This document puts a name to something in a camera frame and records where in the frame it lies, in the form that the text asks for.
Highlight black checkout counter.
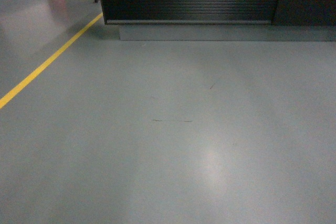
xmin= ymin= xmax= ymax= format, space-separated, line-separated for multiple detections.
xmin=101 ymin=0 xmax=335 ymax=41

